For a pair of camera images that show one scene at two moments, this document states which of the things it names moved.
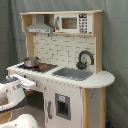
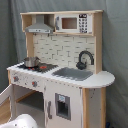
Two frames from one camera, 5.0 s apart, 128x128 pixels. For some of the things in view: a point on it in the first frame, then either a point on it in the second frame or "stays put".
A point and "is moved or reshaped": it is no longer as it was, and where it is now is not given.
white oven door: [27, 83] is moved or reshaped
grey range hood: [40, 26] stays put
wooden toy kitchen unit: [63, 57] stays put
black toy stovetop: [42, 67] stays put
